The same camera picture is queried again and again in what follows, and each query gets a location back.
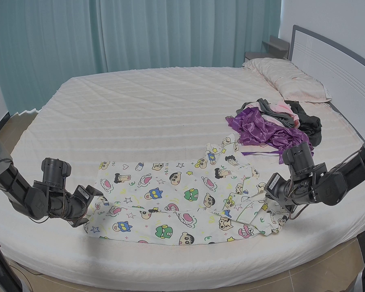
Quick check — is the blue-green curtain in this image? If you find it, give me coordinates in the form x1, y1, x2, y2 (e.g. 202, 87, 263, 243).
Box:
96, 0, 283, 72
0, 0, 102, 112

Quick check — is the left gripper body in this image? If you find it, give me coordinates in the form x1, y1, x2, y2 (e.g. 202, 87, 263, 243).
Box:
75, 184, 104, 208

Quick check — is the white printed pyjama top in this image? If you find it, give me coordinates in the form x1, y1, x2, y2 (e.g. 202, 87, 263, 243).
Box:
84, 134, 292, 246

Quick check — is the bed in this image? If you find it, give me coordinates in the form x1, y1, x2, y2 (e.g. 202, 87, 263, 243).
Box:
0, 25, 365, 285

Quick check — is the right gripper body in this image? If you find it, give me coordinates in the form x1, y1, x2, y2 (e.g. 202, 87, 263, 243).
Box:
265, 173, 290, 201

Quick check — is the grey bedside table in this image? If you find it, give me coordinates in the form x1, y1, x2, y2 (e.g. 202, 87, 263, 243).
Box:
244, 35, 289, 61

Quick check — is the purple satin garment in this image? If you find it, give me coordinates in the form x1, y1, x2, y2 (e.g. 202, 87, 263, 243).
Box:
226, 107, 315, 157

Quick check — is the black garment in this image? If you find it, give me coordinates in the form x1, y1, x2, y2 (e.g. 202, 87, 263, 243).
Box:
284, 100, 323, 147

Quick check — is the pink garment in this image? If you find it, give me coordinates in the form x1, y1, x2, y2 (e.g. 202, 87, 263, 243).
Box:
251, 101, 300, 127

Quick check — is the cream pillow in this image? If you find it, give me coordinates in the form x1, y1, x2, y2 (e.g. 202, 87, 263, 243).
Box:
242, 57, 331, 103

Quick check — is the grey garment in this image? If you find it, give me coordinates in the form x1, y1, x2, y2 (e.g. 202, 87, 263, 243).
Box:
242, 99, 298, 130

